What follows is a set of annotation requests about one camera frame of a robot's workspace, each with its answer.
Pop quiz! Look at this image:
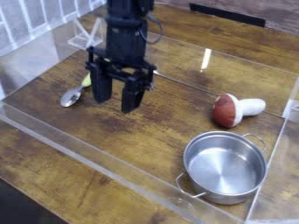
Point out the spoon with yellow-green handle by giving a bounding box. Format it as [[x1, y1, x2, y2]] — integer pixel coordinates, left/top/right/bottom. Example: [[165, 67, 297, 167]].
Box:
[[61, 75, 91, 108]]

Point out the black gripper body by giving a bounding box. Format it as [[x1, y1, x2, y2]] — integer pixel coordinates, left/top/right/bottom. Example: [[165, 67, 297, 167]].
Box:
[[86, 46, 157, 90]]

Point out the clear acrylic front barrier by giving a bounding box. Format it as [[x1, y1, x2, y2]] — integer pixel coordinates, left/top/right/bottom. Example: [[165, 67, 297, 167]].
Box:
[[0, 101, 246, 224]]

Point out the red and white plush mushroom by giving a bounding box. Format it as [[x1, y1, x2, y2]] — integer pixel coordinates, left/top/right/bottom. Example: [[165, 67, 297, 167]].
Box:
[[211, 94, 267, 128]]

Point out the silver metal pot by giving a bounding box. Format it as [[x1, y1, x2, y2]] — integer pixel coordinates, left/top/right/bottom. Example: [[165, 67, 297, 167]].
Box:
[[175, 131, 267, 205]]

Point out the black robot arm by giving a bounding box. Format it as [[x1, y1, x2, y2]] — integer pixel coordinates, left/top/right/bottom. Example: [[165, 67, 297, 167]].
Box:
[[86, 0, 155, 113]]

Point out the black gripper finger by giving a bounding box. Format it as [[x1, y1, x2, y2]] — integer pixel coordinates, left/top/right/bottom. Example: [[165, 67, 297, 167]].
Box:
[[91, 69, 113, 103], [122, 79, 146, 113]]

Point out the clear acrylic triangle stand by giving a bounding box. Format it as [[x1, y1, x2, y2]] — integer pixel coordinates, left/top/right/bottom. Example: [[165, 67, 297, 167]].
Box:
[[69, 18, 105, 50]]

